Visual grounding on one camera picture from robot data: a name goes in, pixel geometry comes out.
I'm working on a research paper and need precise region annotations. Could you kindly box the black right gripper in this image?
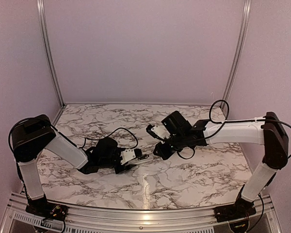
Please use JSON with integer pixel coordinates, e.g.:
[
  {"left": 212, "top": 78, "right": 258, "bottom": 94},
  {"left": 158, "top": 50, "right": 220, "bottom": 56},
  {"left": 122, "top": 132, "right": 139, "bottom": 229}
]
[{"left": 153, "top": 132, "right": 187, "bottom": 160}]

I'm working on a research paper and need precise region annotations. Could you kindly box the white remote control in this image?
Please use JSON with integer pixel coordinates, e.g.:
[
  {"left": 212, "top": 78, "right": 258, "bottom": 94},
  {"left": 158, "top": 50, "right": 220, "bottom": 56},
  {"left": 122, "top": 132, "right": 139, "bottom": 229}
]
[{"left": 137, "top": 154, "right": 153, "bottom": 164}]

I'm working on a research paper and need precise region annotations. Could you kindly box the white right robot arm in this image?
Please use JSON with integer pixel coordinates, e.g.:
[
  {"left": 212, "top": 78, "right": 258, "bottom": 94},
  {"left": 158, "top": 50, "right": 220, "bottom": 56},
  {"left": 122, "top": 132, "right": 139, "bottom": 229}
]
[{"left": 146, "top": 111, "right": 289, "bottom": 217}]

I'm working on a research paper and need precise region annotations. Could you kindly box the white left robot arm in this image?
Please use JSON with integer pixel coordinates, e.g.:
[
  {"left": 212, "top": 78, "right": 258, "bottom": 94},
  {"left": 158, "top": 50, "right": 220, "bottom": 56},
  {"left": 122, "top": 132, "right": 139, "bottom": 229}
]
[{"left": 8, "top": 115, "right": 142, "bottom": 216}]

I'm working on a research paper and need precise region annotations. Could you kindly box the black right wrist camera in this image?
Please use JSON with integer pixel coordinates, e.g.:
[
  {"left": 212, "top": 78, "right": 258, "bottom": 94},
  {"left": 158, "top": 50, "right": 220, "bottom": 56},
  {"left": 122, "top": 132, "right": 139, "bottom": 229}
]
[{"left": 146, "top": 124, "right": 170, "bottom": 141}]

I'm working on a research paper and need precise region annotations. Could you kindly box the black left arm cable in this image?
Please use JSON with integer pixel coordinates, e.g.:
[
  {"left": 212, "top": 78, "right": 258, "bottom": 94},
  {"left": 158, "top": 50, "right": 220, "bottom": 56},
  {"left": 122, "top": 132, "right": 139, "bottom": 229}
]
[{"left": 77, "top": 127, "right": 139, "bottom": 151}]

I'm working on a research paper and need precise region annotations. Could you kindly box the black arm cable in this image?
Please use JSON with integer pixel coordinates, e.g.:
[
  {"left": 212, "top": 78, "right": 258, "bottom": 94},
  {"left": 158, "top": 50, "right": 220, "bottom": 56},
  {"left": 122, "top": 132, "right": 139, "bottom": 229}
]
[
  {"left": 160, "top": 99, "right": 291, "bottom": 161},
  {"left": 77, "top": 127, "right": 139, "bottom": 151}
]

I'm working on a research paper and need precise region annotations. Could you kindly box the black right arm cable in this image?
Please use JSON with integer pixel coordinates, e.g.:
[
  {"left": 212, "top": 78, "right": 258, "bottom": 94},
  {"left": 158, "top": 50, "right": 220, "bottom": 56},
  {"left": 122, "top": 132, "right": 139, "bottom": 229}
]
[{"left": 160, "top": 99, "right": 291, "bottom": 161}]

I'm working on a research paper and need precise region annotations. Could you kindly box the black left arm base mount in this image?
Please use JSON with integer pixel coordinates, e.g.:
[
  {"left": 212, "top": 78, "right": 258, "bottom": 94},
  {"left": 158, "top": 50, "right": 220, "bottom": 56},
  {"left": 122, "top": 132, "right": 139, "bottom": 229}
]
[{"left": 25, "top": 189, "right": 68, "bottom": 221}]

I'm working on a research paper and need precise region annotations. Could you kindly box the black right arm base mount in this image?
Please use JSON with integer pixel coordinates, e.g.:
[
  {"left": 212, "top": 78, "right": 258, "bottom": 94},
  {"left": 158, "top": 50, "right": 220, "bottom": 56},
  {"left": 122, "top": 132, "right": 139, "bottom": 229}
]
[{"left": 214, "top": 187, "right": 257, "bottom": 222}]

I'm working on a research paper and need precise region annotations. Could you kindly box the aluminium front frame rail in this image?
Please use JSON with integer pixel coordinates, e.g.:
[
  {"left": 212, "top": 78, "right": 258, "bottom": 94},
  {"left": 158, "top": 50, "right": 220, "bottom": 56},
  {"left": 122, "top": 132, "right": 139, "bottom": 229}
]
[{"left": 0, "top": 193, "right": 282, "bottom": 233}]

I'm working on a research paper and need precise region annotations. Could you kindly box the aluminium frame corner post right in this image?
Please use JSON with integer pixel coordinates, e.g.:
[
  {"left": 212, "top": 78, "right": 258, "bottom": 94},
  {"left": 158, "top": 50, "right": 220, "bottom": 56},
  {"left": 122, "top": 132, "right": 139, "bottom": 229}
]
[{"left": 223, "top": 0, "right": 252, "bottom": 101}]

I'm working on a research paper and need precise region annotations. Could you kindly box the aluminium frame corner post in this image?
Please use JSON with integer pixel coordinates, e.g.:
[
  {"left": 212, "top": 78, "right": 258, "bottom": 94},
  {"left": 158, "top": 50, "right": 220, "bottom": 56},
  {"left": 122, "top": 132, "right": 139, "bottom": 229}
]
[
  {"left": 37, "top": 0, "right": 65, "bottom": 108},
  {"left": 223, "top": 0, "right": 252, "bottom": 101}
]

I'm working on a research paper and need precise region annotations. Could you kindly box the aluminium frame corner post left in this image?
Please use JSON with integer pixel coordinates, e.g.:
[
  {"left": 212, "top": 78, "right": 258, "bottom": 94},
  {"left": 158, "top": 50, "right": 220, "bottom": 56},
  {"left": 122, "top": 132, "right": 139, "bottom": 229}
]
[{"left": 37, "top": 0, "right": 65, "bottom": 108}]

